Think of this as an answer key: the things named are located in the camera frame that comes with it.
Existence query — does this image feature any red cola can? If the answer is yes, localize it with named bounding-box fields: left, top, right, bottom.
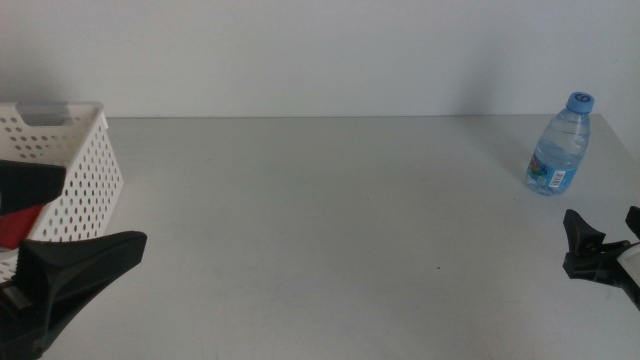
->
left=0, top=203, right=45, bottom=251

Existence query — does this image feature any clear water bottle blue cap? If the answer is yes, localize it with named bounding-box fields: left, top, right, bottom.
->
left=524, top=91, right=596, bottom=197

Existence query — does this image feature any white perforated plastic basket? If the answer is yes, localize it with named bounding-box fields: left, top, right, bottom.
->
left=0, top=101, right=125, bottom=282

